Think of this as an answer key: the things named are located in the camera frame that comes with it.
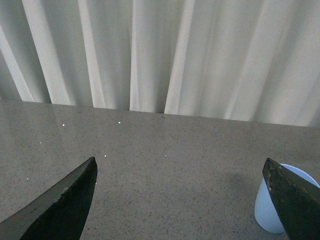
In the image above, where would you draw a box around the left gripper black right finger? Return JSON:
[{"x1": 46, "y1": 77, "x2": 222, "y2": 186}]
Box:
[{"x1": 262, "y1": 157, "x2": 320, "y2": 240}]

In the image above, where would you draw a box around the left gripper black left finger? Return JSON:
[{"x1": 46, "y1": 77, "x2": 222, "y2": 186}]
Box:
[{"x1": 0, "y1": 157, "x2": 98, "y2": 240}]

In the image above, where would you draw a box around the blue plastic cup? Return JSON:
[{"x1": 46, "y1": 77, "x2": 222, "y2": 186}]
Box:
[{"x1": 254, "y1": 163, "x2": 320, "y2": 234}]

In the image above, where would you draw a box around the white pleated curtain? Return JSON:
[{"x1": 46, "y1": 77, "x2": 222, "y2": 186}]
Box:
[{"x1": 0, "y1": 0, "x2": 320, "y2": 127}]

